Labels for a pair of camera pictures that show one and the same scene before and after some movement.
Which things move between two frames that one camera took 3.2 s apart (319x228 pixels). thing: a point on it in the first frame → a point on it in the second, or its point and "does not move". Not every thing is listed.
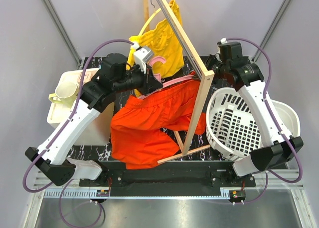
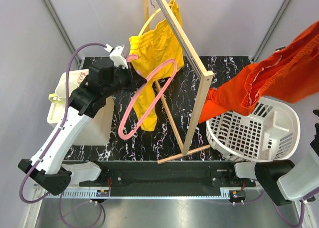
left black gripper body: [144, 88] → [128, 81]
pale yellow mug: [66, 93] does not move
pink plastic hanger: [163, 60] → [120, 132]
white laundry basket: [232, 129] does not move
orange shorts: [147, 128] → [290, 76]
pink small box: [89, 74] does not move
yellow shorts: [162, 42] does not move
